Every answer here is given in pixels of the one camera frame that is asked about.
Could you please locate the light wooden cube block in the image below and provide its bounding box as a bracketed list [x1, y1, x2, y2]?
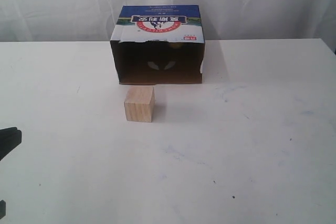
[124, 86, 155, 123]

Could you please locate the yellow tennis ball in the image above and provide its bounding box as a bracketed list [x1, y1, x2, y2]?
[169, 42, 183, 49]

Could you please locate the blue white cardboard box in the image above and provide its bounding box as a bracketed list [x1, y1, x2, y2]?
[110, 5, 205, 85]

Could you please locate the black object at edge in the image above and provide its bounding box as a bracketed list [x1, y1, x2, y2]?
[0, 200, 6, 219]

